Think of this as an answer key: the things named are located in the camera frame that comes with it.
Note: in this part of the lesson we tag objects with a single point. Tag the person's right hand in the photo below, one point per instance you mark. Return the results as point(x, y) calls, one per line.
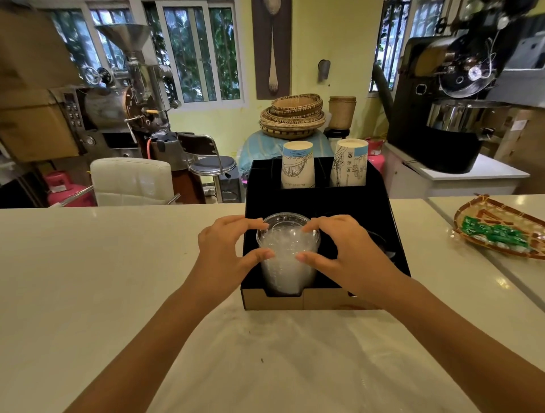
point(353, 255)

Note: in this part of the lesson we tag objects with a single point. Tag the person's left hand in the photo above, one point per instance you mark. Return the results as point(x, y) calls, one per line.
point(217, 259)

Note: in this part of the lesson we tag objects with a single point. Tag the person's left thumb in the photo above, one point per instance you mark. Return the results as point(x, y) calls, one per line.
point(257, 258)

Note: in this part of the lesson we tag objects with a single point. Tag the person's right thumb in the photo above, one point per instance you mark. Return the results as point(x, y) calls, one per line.
point(314, 262)

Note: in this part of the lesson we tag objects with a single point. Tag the clear plastic cup with lid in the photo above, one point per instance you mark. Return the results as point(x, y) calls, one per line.
point(286, 259)

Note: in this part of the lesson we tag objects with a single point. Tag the person's left forearm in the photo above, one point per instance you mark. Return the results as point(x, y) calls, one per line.
point(157, 353)

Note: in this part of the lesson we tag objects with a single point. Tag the person's right forearm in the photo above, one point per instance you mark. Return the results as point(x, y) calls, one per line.
point(460, 353)

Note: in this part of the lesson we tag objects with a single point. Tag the black cardboard cup carrier box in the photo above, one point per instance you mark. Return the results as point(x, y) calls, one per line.
point(353, 200)

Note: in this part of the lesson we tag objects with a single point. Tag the white blue printed paper cup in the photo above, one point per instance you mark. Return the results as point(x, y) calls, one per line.
point(350, 164)
point(298, 166)

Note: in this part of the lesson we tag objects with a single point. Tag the chrome bar stool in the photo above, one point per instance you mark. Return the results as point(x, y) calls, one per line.
point(212, 165)

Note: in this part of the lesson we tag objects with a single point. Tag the blue plastic cover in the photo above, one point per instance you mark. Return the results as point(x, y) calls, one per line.
point(262, 149)

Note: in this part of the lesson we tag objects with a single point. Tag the pink gas cylinder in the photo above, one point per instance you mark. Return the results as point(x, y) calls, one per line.
point(376, 159)
point(64, 189)

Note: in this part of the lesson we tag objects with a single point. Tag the stack of woven flat baskets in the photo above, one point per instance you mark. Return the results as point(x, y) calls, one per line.
point(293, 115)

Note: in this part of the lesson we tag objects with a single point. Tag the white padded chair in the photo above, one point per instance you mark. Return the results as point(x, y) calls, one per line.
point(132, 181)

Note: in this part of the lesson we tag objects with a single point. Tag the woven cylindrical basket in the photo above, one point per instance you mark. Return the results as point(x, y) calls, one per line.
point(342, 112)

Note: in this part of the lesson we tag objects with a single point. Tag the woven bamboo tray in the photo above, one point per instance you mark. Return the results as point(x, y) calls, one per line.
point(477, 210)

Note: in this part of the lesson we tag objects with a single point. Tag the black coffee roaster machine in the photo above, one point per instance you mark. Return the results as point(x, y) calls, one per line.
point(430, 136)

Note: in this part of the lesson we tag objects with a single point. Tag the pile of green candy packets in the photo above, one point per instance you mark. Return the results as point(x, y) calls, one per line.
point(496, 233)

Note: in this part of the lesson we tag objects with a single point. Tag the white cabinet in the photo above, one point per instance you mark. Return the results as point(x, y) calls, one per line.
point(481, 172)

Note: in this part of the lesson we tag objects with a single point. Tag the silver coffee roaster machine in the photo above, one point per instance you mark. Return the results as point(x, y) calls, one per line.
point(113, 106)

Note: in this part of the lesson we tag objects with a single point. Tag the white framed window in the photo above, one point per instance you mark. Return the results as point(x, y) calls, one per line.
point(200, 51)

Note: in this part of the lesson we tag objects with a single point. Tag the barred window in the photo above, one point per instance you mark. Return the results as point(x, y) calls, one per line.
point(391, 38)

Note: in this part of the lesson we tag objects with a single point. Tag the cardboard box with label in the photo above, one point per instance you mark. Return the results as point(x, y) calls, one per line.
point(521, 144)

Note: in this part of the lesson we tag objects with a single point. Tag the large cardboard box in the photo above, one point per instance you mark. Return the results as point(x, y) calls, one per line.
point(30, 51)
point(34, 132)

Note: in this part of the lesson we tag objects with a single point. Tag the grey wall lamp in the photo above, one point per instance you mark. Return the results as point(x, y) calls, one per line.
point(324, 69)

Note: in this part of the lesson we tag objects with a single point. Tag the brown spoon wall picture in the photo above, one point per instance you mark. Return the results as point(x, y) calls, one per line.
point(272, 51)

